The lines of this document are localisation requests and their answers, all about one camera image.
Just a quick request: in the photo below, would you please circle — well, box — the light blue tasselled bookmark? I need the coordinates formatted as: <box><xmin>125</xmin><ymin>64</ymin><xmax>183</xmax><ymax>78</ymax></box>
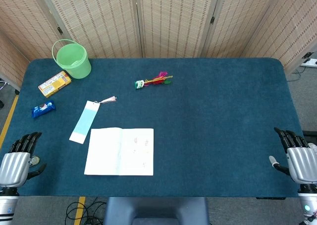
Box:
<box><xmin>68</xmin><ymin>95</ymin><xmax>118</xmax><ymax>145</ymax></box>

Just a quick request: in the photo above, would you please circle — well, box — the blue cookie packet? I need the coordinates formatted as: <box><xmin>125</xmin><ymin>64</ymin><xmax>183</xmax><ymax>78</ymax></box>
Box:
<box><xmin>31</xmin><ymin>100</ymin><xmax>56</xmax><ymax>119</ymax></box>

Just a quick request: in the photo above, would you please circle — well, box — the white power strip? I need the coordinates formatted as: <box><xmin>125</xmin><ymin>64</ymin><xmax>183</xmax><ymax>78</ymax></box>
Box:
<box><xmin>300</xmin><ymin>58</ymin><xmax>317</xmax><ymax>67</ymax></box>

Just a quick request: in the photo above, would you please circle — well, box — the yellow biscuit box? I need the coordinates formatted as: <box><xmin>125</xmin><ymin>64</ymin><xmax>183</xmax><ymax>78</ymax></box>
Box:
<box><xmin>38</xmin><ymin>70</ymin><xmax>72</xmax><ymax>98</ymax></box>

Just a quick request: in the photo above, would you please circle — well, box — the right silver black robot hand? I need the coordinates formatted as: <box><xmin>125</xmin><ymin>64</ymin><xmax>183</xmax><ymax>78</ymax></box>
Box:
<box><xmin>268</xmin><ymin>127</ymin><xmax>317</xmax><ymax>185</ymax></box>

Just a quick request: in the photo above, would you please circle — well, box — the colourful feather shuttlecock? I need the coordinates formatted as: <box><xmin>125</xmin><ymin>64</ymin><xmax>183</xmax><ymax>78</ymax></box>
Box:
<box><xmin>134</xmin><ymin>71</ymin><xmax>174</xmax><ymax>90</ymax></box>

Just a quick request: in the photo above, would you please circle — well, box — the woven folding screen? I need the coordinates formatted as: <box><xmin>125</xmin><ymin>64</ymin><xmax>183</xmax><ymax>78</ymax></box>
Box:
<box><xmin>0</xmin><ymin>0</ymin><xmax>317</xmax><ymax>92</ymax></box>

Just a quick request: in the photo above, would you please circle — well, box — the black cable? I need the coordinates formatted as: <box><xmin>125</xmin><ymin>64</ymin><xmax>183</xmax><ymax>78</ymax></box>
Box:
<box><xmin>65</xmin><ymin>197</ymin><xmax>107</xmax><ymax>225</ymax></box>

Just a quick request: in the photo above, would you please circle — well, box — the dark correction tape dispenser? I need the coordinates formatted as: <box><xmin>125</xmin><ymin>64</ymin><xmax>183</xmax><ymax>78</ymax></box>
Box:
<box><xmin>29</xmin><ymin>155</ymin><xmax>41</xmax><ymax>167</ymax></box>

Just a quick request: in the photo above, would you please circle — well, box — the white lined notebook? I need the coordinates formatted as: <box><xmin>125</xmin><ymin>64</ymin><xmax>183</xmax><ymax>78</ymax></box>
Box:
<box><xmin>84</xmin><ymin>127</ymin><xmax>154</xmax><ymax>176</ymax></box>

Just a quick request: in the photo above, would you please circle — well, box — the green plastic bucket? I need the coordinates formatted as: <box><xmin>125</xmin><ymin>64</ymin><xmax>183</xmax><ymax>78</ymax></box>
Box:
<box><xmin>51</xmin><ymin>39</ymin><xmax>92</xmax><ymax>80</ymax></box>

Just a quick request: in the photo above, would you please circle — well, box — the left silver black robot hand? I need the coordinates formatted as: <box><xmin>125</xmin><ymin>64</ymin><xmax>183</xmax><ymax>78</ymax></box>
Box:
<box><xmin>0</xmin><ymin>132</ymin><xmax>47</xmax><ymax>188</ymax></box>

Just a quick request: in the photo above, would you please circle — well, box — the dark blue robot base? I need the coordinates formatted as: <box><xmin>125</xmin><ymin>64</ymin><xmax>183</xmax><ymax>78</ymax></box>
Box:
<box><xmin>103</xmin><ymin>197</ymin><xmax>210</xmax><ymax>225</ymax></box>

